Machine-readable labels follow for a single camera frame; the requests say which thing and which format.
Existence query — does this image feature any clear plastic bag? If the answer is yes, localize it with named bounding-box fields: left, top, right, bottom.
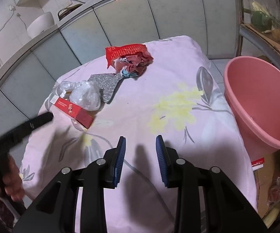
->
left=53, top=81, right=78, bottom=100

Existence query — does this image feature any person's left hand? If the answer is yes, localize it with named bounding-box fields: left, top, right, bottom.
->
left=0, top=159, right=26, bottom=202

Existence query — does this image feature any light blue paper scrap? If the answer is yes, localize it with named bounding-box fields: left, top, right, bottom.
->
left=121, top=68, right=137, bottom=78

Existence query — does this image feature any metal shelf rack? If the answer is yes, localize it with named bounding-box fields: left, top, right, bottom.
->
left=232, top=0, right=280, bottom=233

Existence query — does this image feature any green watermelon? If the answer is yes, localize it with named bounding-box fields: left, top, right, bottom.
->
left=251, top=11, right=273, bottom=31

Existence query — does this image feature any silver scouring cloth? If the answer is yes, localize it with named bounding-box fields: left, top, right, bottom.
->
left=88, top=73, right=121, bottom=104

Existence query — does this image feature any kitchen base cabinet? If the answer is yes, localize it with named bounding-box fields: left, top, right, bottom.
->
left=0, top=0, right=239, bottom=131

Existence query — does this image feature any white plastic bag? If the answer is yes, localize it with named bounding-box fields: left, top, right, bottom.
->
left=69, top=81, right=102, bottom=111

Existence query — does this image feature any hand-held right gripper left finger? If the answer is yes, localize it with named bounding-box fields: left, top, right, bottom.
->
left=12, top=136, right=126, bottom=233

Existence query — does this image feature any black electric cooktop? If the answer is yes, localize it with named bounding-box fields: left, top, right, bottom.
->
left=57, top=3, right=83, bottom=21

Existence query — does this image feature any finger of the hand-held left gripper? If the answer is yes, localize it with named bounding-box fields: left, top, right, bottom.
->
left=0, top=112, right=54, bottom=149

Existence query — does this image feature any red carton box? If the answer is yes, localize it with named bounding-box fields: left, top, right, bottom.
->
left=50, top=96, right=94, bottom=129

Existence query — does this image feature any pink floral tablecloth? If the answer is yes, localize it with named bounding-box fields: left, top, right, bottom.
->
left=20, top=35, right=258, bottom=233

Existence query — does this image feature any white power cable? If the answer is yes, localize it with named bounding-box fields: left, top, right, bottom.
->
left=0, top=12, right=27, bottom=54

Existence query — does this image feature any pink plastic bucket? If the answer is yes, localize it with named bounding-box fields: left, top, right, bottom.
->
left=224, top=56, right=280, bottom=150

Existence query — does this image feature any brown cardboard sheet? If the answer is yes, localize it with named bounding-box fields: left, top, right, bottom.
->
left=244, top=23, right=280, bottom=61

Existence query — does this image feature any white rice cooker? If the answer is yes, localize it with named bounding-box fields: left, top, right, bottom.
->
left=26, top=12, right=55, bottom=39

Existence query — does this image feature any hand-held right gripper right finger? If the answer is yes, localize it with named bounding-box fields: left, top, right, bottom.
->
left=156, top=135, right=268, bottom=233

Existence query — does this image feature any red snack bag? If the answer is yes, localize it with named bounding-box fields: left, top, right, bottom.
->
left=105, top=43, right=154, bottom=76

